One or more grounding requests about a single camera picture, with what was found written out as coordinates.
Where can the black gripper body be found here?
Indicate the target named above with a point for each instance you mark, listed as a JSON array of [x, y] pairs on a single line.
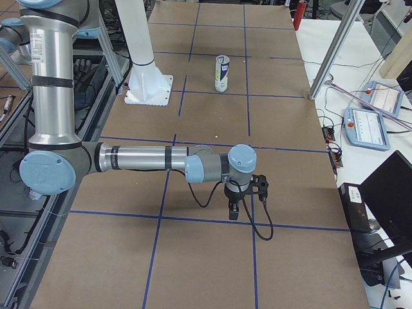
[[232, 195]]

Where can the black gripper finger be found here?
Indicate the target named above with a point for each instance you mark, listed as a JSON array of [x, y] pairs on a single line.
[[231, 211], [235, 211]]

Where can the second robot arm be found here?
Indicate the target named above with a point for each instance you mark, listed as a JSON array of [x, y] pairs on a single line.
[[15, 36]]

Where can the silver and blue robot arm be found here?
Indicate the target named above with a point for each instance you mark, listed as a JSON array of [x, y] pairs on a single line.
[[58, 158]]

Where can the clear tennis ball can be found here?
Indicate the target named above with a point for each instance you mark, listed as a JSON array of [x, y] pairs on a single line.
[[221, 73]]

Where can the orange black connector block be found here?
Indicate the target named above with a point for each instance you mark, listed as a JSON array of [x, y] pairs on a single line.
[[328, 133], [335, 158]]

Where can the black computer box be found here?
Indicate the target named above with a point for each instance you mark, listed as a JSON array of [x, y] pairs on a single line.
[[355, 210]]

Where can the near teach pendant tablet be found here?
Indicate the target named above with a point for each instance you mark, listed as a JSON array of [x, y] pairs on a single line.
[[365, 128]]

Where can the teach pendant tablet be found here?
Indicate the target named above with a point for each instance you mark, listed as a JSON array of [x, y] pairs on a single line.
[[365, 128], [383, 96]]

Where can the black monitor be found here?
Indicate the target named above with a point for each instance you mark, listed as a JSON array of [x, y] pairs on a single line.
[[387, 193]]

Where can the far teach pendant tablet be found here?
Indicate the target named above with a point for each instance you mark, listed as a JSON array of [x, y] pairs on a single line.
[[383, 96]]

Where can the red cylinder tube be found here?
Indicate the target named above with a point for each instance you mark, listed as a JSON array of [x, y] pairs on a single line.
[[300, 10]]

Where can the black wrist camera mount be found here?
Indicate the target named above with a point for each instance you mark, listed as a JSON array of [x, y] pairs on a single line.
[[259, 187]]

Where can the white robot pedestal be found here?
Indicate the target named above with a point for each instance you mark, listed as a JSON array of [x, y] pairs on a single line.
[[147, 85]]

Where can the aluminium frame post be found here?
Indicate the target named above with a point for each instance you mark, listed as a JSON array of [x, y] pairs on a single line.
[[336, 44]]

